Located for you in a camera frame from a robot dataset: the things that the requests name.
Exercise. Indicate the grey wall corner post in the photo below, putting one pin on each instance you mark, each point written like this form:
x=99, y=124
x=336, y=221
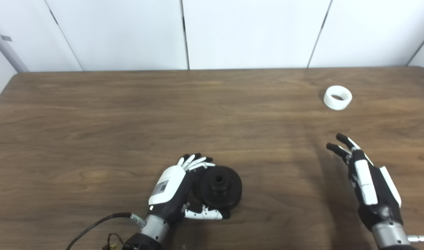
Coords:
x=8, y=52

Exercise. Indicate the small grey post tag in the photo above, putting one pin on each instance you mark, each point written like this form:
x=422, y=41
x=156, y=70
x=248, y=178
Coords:
x=6, y=38

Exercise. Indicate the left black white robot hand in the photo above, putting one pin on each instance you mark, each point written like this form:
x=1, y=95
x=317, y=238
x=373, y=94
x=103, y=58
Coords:
x=166, y=187

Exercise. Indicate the round black plastic part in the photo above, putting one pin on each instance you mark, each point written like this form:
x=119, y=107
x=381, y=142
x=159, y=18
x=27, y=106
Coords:
x=229, y=192

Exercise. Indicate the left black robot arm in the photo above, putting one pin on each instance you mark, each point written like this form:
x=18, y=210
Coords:
x=151, y=232

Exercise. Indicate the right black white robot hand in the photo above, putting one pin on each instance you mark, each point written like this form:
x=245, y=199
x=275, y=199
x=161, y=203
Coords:
x=382, y=201

